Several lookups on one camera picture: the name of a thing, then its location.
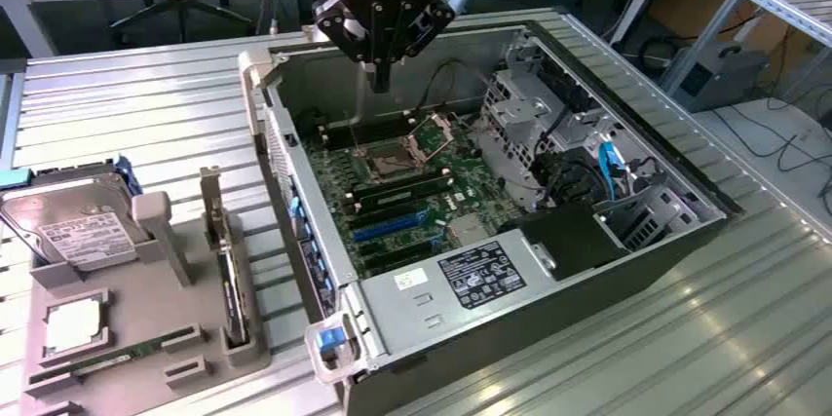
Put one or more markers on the grey control box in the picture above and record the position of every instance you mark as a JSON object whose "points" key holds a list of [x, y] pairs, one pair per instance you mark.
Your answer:
{"points": [[721, 75]]}

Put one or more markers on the black RAM slot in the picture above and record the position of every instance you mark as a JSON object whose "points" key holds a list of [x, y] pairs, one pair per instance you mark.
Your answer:
{"points": [[396, 179], [364, 127], [371, 140]]}

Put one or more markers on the black expansion slot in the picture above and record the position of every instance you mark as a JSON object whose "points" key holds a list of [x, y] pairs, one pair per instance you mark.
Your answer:
{"points": [[396, 250], [400, 265]]}

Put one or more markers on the black plastic air shroud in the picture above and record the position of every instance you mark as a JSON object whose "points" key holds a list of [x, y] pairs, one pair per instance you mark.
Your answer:
{"points": [[572, 240]]}

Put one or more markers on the silver CPU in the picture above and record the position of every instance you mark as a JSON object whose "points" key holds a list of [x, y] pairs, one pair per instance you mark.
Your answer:
{"points": [[75, 326]]}

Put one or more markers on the silver perforated drive cage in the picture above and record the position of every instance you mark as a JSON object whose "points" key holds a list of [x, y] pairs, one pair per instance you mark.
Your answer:
{"points": [[520, 109]]}

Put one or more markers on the silver hard disk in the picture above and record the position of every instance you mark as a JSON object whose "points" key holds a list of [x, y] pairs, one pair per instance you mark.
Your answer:
{"points": [[71, 226]]}

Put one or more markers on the silver disk bay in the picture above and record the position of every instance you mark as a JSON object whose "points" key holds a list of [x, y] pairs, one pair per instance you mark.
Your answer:
{"points": [[649, 226]]}

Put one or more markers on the green graphics card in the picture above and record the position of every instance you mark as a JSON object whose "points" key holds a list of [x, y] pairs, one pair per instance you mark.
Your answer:
{"points": [[227, 284]]}

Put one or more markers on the green motherboard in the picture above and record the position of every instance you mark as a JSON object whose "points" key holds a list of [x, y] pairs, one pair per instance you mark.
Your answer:
{"points": [[484, 177]]}

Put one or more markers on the blue expansion slot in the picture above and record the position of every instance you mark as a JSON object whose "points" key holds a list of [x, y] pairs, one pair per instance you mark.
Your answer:
{"points": [[389, 219], [396, 231]]}

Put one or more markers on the thin locking lever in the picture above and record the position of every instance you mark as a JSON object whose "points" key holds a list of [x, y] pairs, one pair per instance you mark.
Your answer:
{"points": [[355, 136]]}

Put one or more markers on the metal socket cover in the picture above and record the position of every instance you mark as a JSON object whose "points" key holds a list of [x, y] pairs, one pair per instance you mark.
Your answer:
{"points": [[432, 136]]}

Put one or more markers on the bare green RAM stick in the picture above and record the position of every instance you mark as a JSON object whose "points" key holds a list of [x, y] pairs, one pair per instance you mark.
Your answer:
{"points": [[129, 352]]}

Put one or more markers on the open black PC case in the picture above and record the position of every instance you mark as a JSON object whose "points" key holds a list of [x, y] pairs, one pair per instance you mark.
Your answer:
{"points": [[585, 338]]}

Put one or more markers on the silver chipset heatsink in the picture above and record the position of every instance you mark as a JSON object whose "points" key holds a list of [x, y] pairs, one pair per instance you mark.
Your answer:
{"points": [[468, 231]]}

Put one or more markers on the grey parts rack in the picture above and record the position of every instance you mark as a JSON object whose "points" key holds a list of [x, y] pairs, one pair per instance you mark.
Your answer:
{"points": [[129, 318]]}

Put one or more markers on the black office chair base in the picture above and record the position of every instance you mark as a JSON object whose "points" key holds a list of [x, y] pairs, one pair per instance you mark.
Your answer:
{"points": [[181, 7]]}

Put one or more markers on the green RAM stick with label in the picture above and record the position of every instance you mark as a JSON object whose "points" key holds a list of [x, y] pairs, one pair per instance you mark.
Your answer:
{"points": [[403, 194]]}

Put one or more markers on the blue case latch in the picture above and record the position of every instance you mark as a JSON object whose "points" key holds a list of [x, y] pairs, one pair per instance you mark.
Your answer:
{"points": [[328, 338]]}

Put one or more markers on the CPU socket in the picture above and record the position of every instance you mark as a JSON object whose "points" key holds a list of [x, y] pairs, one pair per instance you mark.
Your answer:
{"points": [[389, 162]]}

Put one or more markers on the silver power supply unit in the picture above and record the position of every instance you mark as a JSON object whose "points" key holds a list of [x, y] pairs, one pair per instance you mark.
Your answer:
{"points": [[416, 309]]}

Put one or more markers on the aluminium slat frame table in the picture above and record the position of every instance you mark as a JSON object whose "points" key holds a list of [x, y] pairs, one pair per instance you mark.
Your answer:
{"points": [[793, 2]]}

